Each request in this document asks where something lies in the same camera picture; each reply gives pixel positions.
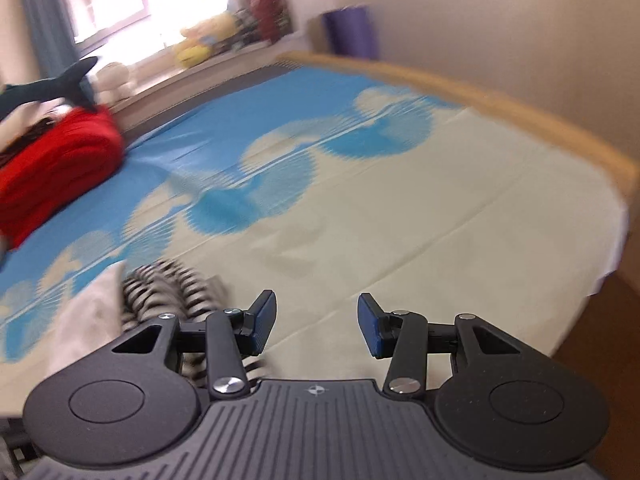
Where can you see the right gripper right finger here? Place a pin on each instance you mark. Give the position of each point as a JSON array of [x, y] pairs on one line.
[[398, 336]]

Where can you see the wooden bed frame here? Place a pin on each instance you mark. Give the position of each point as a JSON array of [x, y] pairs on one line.
[[621, 169]]

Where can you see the dark shark plush toy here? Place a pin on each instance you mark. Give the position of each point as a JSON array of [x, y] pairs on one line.
[[50, 87]]

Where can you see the white folded bedding stack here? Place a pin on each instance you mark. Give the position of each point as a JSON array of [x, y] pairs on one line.
[[26, 124]]

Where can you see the white plush toy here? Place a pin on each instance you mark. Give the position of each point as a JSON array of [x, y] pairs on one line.
[[113, 83]]

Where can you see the yellow plush toy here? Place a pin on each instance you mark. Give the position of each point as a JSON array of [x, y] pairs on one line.
[[206, 39]]

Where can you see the purple bin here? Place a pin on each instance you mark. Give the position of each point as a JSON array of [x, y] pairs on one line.
[[350, 32]]

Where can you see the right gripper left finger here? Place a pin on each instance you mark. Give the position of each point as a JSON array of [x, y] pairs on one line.
[[231, 336]]

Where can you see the red folded blanket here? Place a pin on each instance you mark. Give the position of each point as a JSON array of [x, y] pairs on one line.
[[77, 154]]

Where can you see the blue cream patterned bedsheet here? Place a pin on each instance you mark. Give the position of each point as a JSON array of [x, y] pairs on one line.
[[321, 186]]

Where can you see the striped white small garment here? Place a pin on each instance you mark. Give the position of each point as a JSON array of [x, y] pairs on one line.
[[116, 302]]

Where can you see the dark red cushion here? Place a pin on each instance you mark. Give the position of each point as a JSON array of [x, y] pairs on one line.
[[273, 19]]

